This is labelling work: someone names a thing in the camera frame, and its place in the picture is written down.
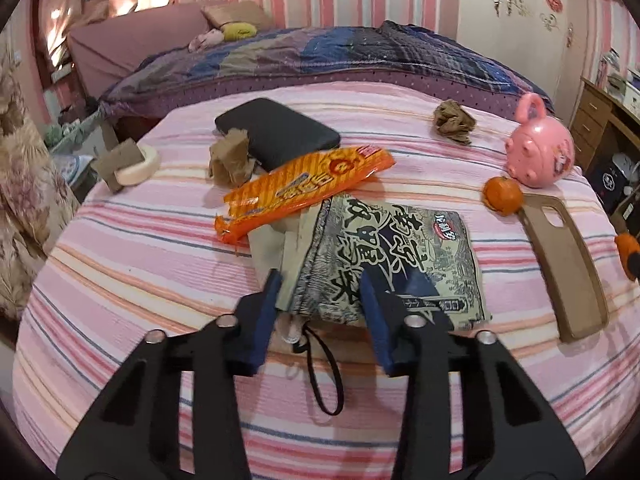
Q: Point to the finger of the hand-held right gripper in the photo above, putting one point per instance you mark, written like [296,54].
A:
[636,267]

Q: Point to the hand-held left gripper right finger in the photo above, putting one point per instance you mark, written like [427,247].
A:
[380,320]

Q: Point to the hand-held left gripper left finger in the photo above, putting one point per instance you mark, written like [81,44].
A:
[262,325]

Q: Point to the brown phone case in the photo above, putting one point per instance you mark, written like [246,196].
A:
[575,285]

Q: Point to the beige paper sheet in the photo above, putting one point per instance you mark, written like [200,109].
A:
[272,245]

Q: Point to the black and white snack bag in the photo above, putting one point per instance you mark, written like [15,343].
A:
[400,240]

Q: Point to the orange snack wrapper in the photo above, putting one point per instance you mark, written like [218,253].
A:
[300,185]

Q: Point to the brown cloth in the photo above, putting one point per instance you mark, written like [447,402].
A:
[452,120]

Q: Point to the black bag under desk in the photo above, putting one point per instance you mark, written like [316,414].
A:
[607,180]

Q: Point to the white appliance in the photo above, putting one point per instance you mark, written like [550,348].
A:
[627,165]

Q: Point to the pink striped bed sheet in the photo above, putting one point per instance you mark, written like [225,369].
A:
[150,260]

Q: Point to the pink pig mug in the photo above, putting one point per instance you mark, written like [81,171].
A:
[540,155]

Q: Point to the wooden desk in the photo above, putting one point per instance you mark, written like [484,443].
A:
[592,110]

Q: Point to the white printer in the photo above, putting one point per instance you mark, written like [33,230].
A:
[627,87]

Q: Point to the white tape roll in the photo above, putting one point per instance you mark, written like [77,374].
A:
[145,165]

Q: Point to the purple polka dot sheet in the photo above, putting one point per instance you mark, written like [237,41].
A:
[350,83]

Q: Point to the white wardrobe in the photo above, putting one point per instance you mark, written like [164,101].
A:
[500,35]

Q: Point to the blue plaid quilt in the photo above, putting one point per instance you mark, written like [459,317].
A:
[325,55]

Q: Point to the floral curtain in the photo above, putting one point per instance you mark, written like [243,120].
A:
[25,185]

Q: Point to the pink plush toy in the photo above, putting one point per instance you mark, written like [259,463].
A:
[207,39]

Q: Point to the yellow plush toy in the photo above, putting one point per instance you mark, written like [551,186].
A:
[240,31]

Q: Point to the pink upholstered headboard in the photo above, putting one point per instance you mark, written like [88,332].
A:
[125,45]

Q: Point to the tan pillow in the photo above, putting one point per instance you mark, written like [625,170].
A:
[240,12]

